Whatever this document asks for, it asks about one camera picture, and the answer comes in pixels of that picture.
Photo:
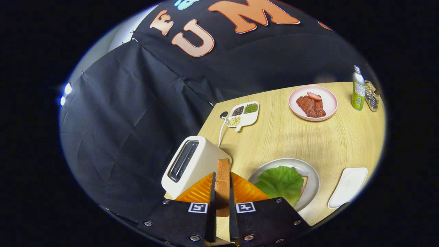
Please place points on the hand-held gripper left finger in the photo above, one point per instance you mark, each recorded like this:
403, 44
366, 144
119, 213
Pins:
178, 224

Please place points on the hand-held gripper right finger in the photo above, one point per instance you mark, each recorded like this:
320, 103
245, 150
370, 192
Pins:
271, 223

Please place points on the green lettuce leaf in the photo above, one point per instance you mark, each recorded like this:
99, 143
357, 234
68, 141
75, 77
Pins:
279, 183

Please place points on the toasted bread slice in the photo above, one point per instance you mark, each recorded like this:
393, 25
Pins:
223, 181

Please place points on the white sandwich bread slice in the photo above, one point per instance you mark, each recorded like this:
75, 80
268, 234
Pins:
304, 183

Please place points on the round white plate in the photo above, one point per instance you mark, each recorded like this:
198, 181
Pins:
312, 187

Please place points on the white toaster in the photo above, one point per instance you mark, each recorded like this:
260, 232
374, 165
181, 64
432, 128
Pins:
202, 161

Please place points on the white rectangular dish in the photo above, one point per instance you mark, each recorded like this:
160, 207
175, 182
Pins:
348, 187

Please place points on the white divided seasoning tray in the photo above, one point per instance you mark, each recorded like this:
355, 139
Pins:
248, 116

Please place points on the black backdrop cloth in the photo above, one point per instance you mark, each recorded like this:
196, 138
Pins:
137, 113

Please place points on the brown meat slice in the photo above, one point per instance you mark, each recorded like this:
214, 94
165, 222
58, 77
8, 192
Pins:
310, 107

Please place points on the pink plate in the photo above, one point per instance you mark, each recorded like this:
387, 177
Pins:
330, 103

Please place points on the red sausage slice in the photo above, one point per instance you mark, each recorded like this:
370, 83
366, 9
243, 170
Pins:
314, 96

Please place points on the green drink bottle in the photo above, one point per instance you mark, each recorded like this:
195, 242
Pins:
358, 92

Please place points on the ceiling light panel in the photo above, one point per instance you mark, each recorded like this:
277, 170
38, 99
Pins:
67, 90

